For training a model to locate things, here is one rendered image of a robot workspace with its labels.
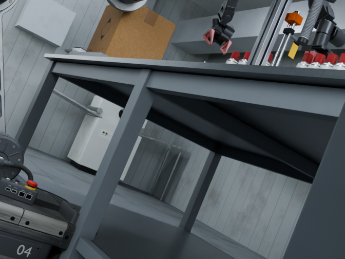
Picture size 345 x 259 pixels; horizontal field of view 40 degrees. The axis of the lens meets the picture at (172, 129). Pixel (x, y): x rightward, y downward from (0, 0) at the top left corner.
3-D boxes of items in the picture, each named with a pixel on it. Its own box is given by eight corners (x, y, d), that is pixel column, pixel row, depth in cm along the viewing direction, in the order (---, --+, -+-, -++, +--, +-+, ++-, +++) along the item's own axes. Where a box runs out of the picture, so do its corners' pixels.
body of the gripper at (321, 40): (310, 56, 181) (316, 39, 182) (331, 57, 173) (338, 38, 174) (300, 49, 178) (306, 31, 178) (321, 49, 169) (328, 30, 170)
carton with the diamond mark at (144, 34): (152, 81, 203) (176, 24, 205) (103, 56, 192) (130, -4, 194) (126, 79, 229) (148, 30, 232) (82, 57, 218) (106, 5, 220)
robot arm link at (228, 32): (223, 5, 241) (227, 14, 234) (239, 17, 246) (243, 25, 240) (208, 23, 247) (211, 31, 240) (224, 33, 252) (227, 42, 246)
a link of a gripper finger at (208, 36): (223, 45, 229) (222, 32, 235) (212, 38, 226) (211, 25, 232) (213, 53, 234) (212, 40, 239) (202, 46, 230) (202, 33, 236)
